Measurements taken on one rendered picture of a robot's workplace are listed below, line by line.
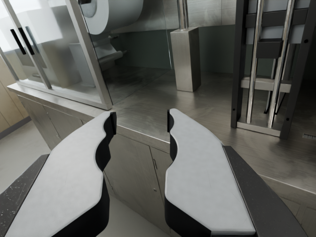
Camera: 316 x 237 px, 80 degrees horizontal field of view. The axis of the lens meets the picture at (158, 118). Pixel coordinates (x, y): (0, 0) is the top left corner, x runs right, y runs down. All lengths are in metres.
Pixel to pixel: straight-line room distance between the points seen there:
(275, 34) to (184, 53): 0.41
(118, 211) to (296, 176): 1.31
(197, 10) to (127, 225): 1.41
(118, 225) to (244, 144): 1.17
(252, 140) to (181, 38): 0.49
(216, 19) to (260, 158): 0.72
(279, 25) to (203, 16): 0.60
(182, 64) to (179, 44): 0.09
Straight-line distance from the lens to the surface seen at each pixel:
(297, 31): 0.57
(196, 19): 1.12
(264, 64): 1.06
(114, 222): 1.60
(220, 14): 1.07
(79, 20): 0.83
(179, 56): 0.89
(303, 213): 0.65
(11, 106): 3.53
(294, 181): 0.55
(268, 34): 0.58
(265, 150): 0.61
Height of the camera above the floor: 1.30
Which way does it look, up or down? 32 degrees down
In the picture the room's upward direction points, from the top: 11 degrees counter-clockwise
